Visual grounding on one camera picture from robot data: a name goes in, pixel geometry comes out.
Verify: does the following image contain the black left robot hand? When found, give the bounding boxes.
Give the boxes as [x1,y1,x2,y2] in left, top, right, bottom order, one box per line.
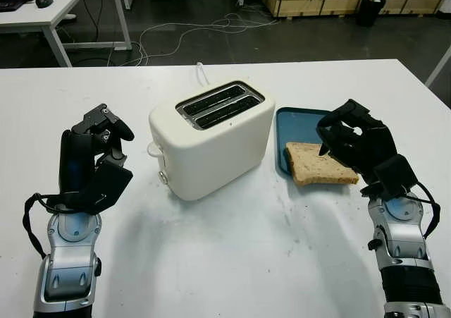
[57,103,135,208]

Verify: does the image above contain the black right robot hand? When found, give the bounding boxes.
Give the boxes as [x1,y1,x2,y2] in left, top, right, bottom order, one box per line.
[316,99,400,185]

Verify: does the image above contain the brown bread slice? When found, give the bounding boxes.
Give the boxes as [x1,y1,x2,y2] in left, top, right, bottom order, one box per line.
[284,141,360,187]

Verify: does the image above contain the blue plastic tray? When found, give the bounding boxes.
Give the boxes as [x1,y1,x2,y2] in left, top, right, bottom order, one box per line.
[274,106,348,188]

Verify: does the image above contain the cream two-slot toaster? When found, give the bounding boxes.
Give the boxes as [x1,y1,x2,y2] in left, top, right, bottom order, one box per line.
[147,80,277,202]

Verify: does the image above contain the black trash bin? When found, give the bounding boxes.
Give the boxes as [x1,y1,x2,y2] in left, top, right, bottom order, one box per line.
[356,0,387,28]

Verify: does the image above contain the white office desk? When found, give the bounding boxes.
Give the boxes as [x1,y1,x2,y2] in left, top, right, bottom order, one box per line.
[0,0,133,68]

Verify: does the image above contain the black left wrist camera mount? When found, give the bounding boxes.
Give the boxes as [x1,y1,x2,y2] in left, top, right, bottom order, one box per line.
[63,164,135,216]

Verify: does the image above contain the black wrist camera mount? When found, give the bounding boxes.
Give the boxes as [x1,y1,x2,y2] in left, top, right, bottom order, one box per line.
[361,154,420,201]
[63,164,135,216]

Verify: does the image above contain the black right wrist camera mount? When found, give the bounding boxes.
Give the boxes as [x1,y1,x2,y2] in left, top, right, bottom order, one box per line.
[361,154,420,201]

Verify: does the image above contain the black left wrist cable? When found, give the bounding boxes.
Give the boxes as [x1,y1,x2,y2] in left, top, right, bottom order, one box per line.
[23,192,71,259]

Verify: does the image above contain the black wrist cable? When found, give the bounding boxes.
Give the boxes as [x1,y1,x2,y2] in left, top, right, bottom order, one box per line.
[404,182,442,241]
[23,192,71,259]

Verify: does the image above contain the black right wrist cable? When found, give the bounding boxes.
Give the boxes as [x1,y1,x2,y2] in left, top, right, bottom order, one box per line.
[404,182,442,241]

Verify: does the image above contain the white toaster power cord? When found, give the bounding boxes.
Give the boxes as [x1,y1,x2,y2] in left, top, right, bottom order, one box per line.
[195,61,211,86]

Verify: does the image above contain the white floor cable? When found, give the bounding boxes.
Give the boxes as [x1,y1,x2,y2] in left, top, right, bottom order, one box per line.
[132,13,283,67]

